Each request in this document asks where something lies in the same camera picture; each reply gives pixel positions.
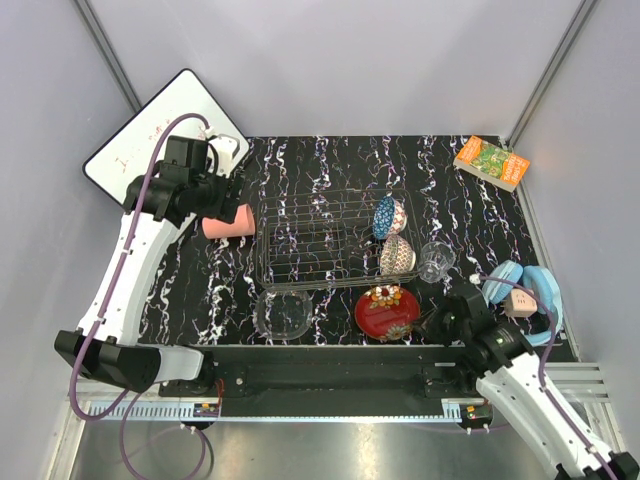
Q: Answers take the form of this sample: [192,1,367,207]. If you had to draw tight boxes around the orange green book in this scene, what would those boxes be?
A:
[453,136,530,193]

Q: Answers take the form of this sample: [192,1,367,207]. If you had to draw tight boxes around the blue orange patterned bowl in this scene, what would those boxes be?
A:
[372,195,408,240]

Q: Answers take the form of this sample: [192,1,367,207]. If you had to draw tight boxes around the pink plastic cup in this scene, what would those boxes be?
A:
[201,204,256,240]

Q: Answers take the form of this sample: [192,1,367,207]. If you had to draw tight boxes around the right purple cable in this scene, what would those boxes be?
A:
[472,273,621,480]

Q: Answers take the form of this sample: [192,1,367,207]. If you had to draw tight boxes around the wire dish rack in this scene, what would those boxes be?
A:
[256,188,422,290]

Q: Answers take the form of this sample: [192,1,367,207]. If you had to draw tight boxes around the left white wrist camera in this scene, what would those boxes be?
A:
[204,128,241,178]

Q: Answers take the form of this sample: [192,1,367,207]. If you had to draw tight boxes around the brown patterned ceramic bowl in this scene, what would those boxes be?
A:
[380,235,417,275]

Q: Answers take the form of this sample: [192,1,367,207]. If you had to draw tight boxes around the red floral plate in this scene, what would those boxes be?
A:
[354,285,421,342]

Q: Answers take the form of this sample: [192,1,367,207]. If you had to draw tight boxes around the white whiteboard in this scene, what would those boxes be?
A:
[83,69,249,204]

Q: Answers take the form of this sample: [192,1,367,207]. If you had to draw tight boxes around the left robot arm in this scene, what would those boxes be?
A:
[54,134,248,396]

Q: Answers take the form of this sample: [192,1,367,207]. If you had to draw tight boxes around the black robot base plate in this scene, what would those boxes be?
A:
[159,345,464,398]

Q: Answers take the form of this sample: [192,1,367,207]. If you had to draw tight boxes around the clear glass square plate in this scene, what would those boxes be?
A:
[254,289,313,341]

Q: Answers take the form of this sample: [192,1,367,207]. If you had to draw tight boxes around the small pink white plug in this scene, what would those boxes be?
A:
[503,289,538,318]

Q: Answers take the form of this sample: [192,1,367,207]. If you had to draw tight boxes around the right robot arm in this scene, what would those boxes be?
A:
[425,283,639,479]

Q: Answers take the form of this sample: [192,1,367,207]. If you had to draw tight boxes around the light blue headphones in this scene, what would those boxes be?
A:
[481,260,563,332]

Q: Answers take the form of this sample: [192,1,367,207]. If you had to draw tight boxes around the clear drinking glass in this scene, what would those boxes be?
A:
[418,241,456,283]

